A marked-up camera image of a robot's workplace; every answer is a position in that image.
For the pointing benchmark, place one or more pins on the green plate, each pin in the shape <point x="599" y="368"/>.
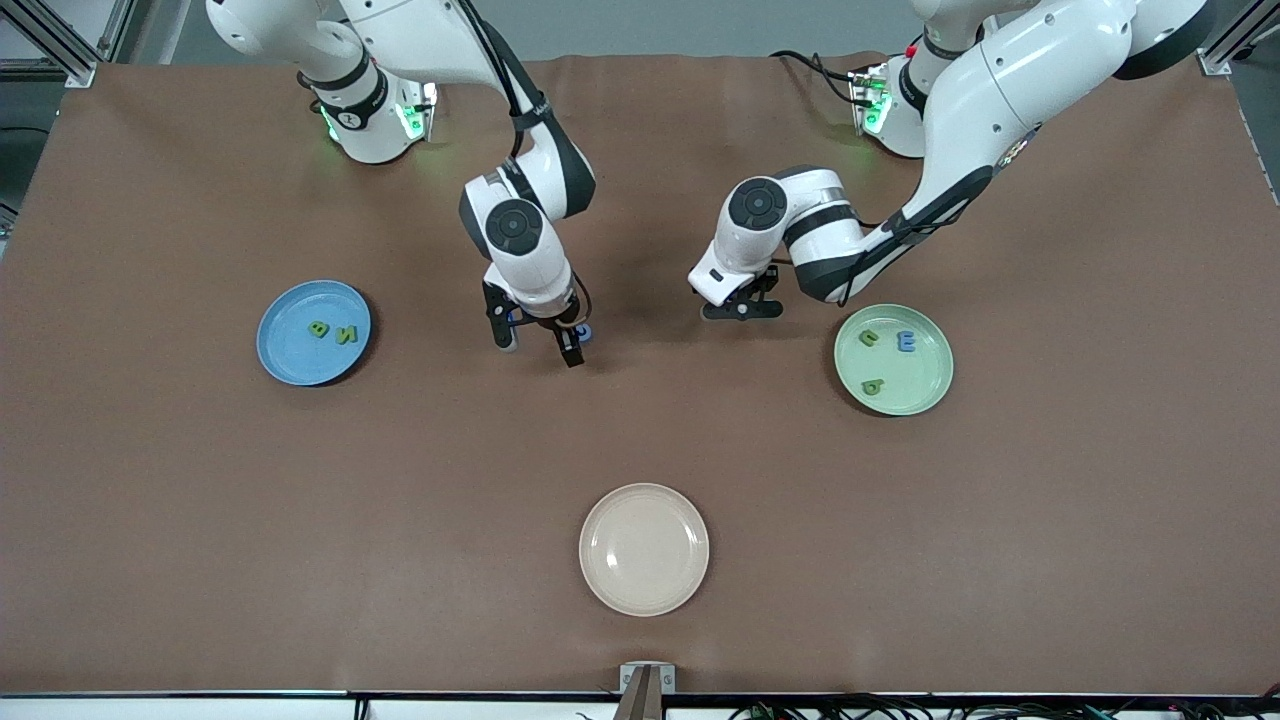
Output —
<point x="915" y="385"/>

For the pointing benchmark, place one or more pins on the green foam lowercase b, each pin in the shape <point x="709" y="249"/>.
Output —
<point x="873" y="387"/>

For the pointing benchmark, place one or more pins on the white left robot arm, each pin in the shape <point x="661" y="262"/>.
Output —
<point x="1000" y="90"/>

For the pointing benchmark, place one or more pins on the blue plate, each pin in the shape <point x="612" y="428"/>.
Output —
<point x="300" y="355"/>

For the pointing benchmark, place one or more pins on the aluminium frame post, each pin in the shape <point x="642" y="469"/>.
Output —
<point x="1215" y="60"/>
<point x="70" y="60"/>

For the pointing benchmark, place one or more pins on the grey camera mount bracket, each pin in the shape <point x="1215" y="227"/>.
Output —
<point x="647" y="690"/>

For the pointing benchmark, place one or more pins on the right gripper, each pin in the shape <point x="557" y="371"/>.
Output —
<point x="563" y="334"/>

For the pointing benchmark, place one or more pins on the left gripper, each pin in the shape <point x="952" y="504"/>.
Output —
<point x="767" y="282"/>

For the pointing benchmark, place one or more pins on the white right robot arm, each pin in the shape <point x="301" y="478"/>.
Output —
<point x="520" y="230"/>

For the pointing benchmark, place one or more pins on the brown table cover sheet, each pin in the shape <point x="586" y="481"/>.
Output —
<point x="640" y="440"/>

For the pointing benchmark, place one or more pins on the beige plate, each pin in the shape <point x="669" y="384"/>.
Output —
<point x="644" y="550"/>

